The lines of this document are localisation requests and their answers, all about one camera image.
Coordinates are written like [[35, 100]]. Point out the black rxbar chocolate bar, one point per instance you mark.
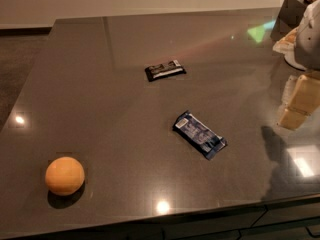
[[164, 70]]

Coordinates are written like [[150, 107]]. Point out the orange fruit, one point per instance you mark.
[[64, 176]]

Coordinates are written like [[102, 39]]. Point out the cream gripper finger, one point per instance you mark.
[[301, 97]]

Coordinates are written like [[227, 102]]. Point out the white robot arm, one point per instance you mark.
[[301, 50]]

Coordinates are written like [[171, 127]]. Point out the blue snack bar wrapper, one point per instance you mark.
[[201, 137]]

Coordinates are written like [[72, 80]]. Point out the dark box on table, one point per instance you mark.
[[289, 17]]

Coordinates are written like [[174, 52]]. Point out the dark cabinet drawers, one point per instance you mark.
[[267, 222]]

